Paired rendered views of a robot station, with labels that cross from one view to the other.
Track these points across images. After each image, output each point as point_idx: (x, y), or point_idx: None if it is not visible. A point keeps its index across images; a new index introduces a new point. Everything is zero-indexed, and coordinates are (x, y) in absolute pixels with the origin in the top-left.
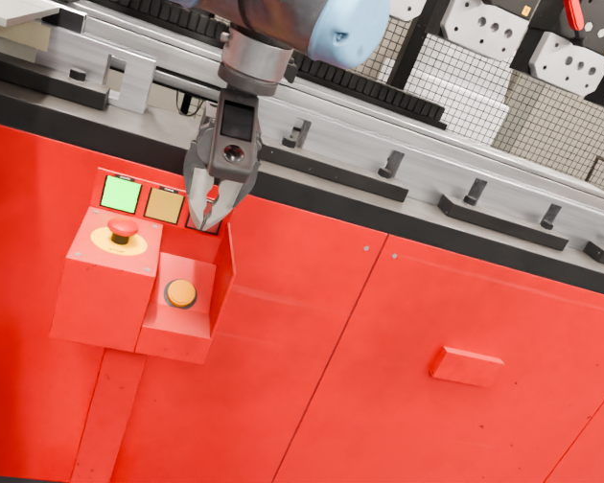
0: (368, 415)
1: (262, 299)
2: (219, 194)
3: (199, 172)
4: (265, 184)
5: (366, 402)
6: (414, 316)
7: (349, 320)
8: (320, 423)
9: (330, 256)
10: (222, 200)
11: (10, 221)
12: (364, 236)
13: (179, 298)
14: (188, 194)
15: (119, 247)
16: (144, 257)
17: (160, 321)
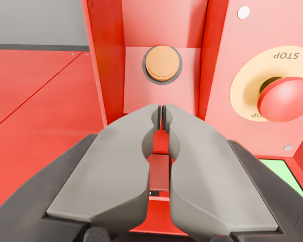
0: (4, 79)
1: (79, 130)
2: (143, 154)
3: (246, 213)
4: None
5: (2, 84)
6: None
7: None
8: (41, 75)
9: None
10: (127, 141)
11: None
12: None
13: (164, 51)
14: (231, 141)
15: (279, 66)
16: (240, 55)
17: (185, 7)
